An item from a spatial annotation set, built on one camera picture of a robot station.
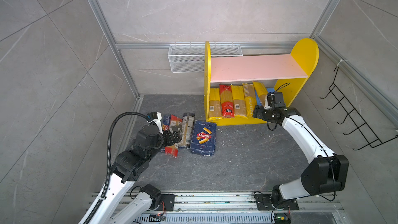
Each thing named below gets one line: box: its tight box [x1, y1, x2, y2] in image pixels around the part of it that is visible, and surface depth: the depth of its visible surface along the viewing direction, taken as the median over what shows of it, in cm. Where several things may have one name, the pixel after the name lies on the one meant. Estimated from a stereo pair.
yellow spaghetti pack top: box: [208, 87, 223, 122], surface depth 92 cm
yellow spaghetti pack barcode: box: [230, 84, 248, 119], surface depth 97 cm
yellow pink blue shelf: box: [204, 38, 320, 126], surface depth 80 cm
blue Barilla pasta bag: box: [189, 119, 217, 157], surface depth 92 cm
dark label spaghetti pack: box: [178, 112, 195, 148], surface depth 98 cm
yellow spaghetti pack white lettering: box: [242, 82, 257, 118], surface depth 99 cm
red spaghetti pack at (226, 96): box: [219, 84, 235, 119], surface depth 95 cm
